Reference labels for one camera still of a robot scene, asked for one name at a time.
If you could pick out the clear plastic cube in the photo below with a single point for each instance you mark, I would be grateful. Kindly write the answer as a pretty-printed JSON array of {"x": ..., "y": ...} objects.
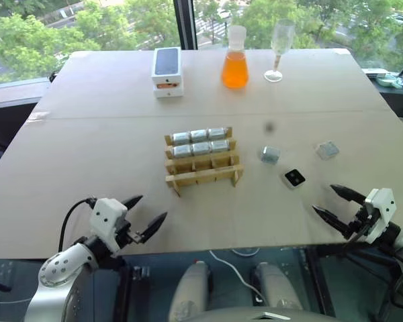
[{"x": 327, "y": 150}]

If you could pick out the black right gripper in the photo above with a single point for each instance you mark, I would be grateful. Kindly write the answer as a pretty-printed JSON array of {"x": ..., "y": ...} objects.
[{"x": 362, "y": 222}]

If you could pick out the white flat box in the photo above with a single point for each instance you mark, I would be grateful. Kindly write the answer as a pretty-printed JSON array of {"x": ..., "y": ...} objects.
[{"x": 376, "y": 72}]

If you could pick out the pale green plastic packet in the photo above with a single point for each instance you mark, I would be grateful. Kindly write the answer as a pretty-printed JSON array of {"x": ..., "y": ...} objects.
[{"x": 391, "y": 81}]

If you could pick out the grey rounded robot thigh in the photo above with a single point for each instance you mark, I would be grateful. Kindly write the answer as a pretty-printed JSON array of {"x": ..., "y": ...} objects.
[
  {"x": 277, "y": 285},
  {"x": 189, "y": 288}
]

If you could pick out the white phone box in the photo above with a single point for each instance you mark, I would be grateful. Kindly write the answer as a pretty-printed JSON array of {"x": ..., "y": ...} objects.
[{"x": 167, "y": 65}]

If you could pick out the black window frame post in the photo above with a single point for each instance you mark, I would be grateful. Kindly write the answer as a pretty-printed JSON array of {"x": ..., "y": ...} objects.
[{"x": 185, "y": 23}]

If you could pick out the flask with orange liquid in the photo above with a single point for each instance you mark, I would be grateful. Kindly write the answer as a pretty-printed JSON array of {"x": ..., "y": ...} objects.
[{"x": 235, "y": 72}]

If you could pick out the clear champagne glass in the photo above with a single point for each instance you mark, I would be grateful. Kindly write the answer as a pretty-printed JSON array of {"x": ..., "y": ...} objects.
[{"x": 281, "y": 40}]

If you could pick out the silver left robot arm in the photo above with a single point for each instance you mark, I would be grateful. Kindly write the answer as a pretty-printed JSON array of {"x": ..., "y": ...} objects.
[{"x": 60, "y": 271}]

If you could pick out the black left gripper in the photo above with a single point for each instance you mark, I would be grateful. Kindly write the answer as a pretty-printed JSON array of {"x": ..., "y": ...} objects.
[{"x": 124, "y": 234}]

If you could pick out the grey robot torso front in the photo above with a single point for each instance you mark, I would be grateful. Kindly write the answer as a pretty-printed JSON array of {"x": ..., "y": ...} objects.
[{"x": 265, "y": 315}]

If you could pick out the white black cube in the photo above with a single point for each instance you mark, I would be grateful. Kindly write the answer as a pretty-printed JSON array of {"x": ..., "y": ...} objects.
[{"x": 294, "y": 178}]

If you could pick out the wooden rack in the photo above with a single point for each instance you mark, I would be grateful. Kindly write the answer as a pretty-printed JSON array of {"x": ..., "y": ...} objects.
[{"x": 201, "y": 172}]

